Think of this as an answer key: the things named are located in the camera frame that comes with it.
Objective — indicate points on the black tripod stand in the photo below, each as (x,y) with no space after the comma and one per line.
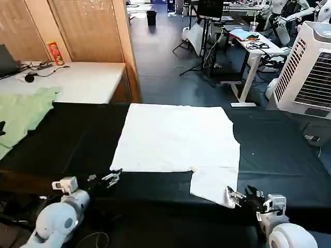
(204,46)

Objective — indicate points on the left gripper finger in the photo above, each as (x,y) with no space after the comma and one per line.
(113,182)
(112,175)

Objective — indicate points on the white shirt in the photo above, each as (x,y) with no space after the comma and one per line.
(175,137)

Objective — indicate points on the dark laptop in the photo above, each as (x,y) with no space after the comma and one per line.
(6,62)

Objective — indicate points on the black floor box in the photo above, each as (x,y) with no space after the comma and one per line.
(312,137)

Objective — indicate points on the black clamp device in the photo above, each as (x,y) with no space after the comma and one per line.
(2,128)

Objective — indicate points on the black tablecloth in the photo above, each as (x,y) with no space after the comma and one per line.
(72,137)

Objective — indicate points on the black monitor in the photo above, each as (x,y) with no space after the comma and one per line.
(210,7)

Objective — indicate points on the white air cooler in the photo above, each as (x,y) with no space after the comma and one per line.
(307,69)

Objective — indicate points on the black waste bin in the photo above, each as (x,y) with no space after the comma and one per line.
(151,17)

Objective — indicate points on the colourful folded clothes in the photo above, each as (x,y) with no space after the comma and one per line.
(243,34)

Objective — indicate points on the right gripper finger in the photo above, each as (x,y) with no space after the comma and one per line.
(234,202)
(235,192)

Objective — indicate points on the pale green cloth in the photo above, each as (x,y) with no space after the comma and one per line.
(20,113)

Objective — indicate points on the white round appliance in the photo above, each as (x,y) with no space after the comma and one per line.
(271,89)

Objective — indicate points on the white side table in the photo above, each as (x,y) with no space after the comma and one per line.
(85,80)

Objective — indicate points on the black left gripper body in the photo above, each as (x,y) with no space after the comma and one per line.
(97,187)

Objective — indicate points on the white desk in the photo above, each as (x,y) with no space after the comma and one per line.
(254,50)

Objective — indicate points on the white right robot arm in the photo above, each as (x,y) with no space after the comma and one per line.
(287,232)

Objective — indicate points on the white humanoid robot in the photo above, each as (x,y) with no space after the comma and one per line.
(282,28)
(324,11)

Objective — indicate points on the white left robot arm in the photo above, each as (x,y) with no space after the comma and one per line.
(59,219)

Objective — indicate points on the clear drink cup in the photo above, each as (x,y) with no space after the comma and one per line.
(253,27)

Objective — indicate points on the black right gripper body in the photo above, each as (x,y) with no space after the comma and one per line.
(253,199)

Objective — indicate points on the wooden partition wall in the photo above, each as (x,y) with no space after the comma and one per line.
(85,28)

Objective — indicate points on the red snack can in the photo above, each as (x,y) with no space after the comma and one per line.
(56,53)

